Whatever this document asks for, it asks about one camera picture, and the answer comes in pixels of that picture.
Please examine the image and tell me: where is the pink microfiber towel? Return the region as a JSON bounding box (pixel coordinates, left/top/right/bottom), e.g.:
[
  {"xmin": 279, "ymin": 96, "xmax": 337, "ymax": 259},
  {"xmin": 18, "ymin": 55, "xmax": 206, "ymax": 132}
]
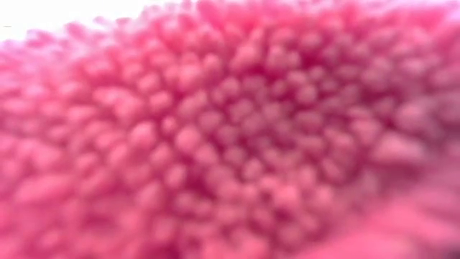
[{"xmin": 0, "ymin": 0, "xmax": 460, "ymax": 259}]

